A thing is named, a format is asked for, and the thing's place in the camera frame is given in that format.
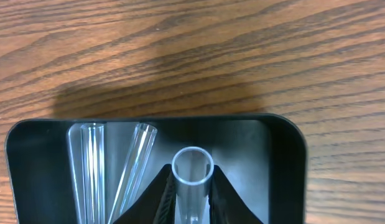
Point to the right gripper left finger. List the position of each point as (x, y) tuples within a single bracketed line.
[(155, 205)]

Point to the black tray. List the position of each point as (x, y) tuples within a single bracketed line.
[(282, 174)]

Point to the clear test tube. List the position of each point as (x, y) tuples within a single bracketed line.
[(192, 202), (92, 174), (136, 165)]

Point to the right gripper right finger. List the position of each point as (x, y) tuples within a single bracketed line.
[(226, 208)]

